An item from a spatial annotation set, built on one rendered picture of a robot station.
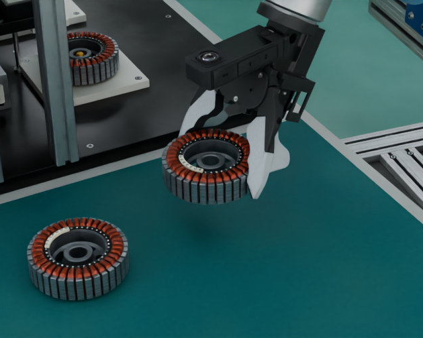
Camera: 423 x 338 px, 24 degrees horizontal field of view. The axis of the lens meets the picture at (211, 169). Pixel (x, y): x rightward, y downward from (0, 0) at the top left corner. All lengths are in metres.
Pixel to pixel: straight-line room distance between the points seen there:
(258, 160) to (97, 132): 0.31
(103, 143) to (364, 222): 0.36
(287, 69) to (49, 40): 0.28
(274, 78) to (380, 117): 1.78
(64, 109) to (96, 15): 0.43
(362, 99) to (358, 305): 1.89
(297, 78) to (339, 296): 0.25
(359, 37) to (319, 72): 0.28
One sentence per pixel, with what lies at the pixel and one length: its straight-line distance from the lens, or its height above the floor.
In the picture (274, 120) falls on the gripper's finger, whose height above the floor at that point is 0.91.
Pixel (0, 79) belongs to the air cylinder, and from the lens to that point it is 1.37.
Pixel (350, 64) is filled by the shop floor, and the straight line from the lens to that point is 3.11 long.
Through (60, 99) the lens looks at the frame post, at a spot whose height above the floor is 0.86.
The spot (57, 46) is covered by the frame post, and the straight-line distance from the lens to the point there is 1.19.
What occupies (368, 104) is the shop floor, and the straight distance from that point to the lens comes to 2.91.
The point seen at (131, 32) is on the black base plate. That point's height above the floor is 0.77.
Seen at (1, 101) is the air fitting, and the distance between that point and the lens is 1.37.
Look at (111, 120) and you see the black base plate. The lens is 1.34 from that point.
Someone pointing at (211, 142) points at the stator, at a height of 0.85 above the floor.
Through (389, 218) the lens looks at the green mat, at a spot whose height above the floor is 0.75.
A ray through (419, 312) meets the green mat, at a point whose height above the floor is 0.75.
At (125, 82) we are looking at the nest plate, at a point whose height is 0.78.
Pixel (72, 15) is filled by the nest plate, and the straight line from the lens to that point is 1.61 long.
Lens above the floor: 1.48
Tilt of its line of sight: 35 degrees down
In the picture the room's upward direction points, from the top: straight up
